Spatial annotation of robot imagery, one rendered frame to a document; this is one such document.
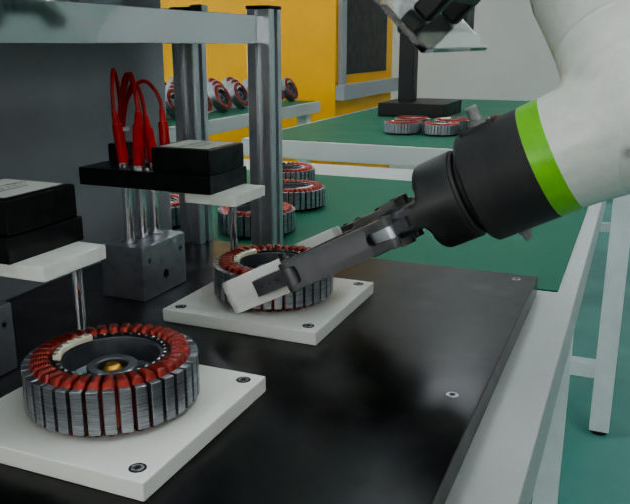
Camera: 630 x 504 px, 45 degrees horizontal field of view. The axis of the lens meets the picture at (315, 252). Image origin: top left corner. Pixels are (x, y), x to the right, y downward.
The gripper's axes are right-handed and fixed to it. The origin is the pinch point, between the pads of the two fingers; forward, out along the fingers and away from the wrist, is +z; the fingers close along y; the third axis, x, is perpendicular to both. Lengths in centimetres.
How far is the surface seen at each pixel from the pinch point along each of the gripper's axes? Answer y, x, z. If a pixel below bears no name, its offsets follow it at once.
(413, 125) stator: -159, -13, 30
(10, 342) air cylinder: 21.1, -4.6, 11.3
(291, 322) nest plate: 6.1, 3.9, -2.9
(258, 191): -1.5, -7.7, -1.1
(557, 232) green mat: -50, 14, -16
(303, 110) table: -257, -44, 104
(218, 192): 2.0, -9.0, 0.7
